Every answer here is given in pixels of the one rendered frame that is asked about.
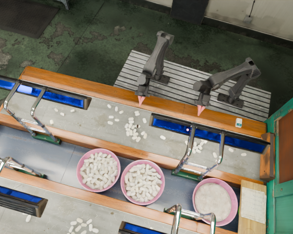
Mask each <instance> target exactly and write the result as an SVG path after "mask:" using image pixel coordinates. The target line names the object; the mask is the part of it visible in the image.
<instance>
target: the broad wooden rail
mask: <svg viewBox="0 0 293 234"><path fill-rule="evenodd" d="M21 79H22V80H26V81H30V82H34V83H38V84H42V85H47V86H51V87H54V88H58V89H62V90H66V91H71V92H75V93H79V94H83V95H87V96H91V97H94V98H99V99H103V100H107V101H111V102H115V103H119V104H123V105H128V106H132V107H135V108H139V109H143V110H147V111H152V112H156V113H159V114H163V115H167V116H171V117H176V118H180V119H184V120H188V121H192V122H196V123H200V124H204V125H208V126H212V127H216V128H220V129H224V130H229V131H233V132H237V133H240V134H244V135H248V136H252V137H257V138H261V135H262V134H265V133H267V123H263V122H259V121H255V120H251V119H247V118H243V117H238V116H234V115H230V114H226V113H222V112H218V111H214V110H209V109H204V110H203V111H202V112H201V113H200V115H199V116H198V107H197V106H193V105H189V104H184V103H180V102H176V101H172V100H168V99H164V98H160V97H155V96H151V95H150V97H146V98H145V99H144V100H143V102H142V104H141V106H139V99H138V95H135V92H134V91H130V90H126V89H122V88H118V87H114V86H110V85H106V84H101V83H97V82H94V81H90V80H85V79H81V78H77V77H72V76H68V75H65V74H61V73H56V72H53V71H48V70H44V69H40V68H36V67H32V66H27V67H26V69H25V70H24V72H23V73H22V75H21ZM236 118H240V119H242V127H241V128H239V127H235V125H236Z"/></svg>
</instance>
